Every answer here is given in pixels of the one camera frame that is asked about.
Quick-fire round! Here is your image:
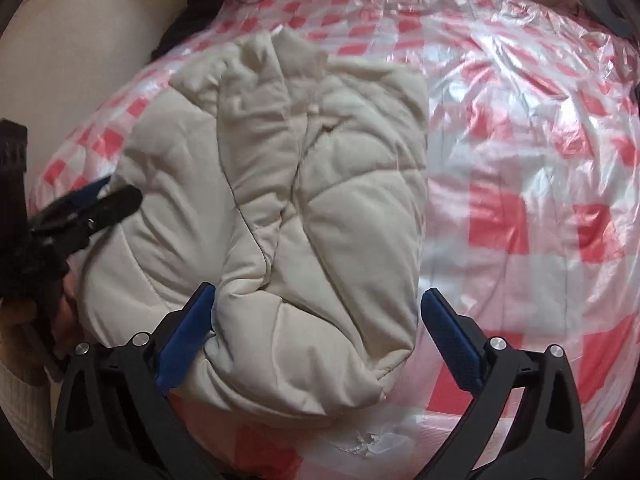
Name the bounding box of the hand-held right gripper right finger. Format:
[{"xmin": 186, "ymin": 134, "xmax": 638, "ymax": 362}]
[{"xmin": 420, "ymin": 287, "xmax": 587, "ymax": 480}]

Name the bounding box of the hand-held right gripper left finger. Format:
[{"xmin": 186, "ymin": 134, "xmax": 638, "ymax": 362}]
[{"xmin": 52, "ymin": 282, "xmax": 222, "ymax": 480}]

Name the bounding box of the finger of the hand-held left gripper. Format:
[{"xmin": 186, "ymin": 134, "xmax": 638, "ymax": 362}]
[
  {"xmin": 29, "ymin": 175, "xmax": 115, "ymax": 233},
  {"xmin": 65, "ymin": 184, "xmax": 143, "ymax": 253}
]

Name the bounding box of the beige quilted jacket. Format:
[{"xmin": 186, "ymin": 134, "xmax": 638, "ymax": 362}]
[{"xmin": 75, "ymin": 27, "xmax": 431, "ymax": 418}]

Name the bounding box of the person's left hand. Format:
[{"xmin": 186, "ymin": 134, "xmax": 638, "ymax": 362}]
[{"xmin": 0, "ymin": 285, "xmax": 87, "ymax": 388}]

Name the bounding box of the red checked plastic sheet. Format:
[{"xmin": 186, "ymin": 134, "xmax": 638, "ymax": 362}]
[{"xmin": 27, "ymin": 0, "xmax": 640, "ymax": 480}]

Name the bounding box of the dark cloth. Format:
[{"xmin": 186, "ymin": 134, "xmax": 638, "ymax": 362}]
[{"xmin": 149, "ymin": 0, "xmax": 242, "ymax": 60}]

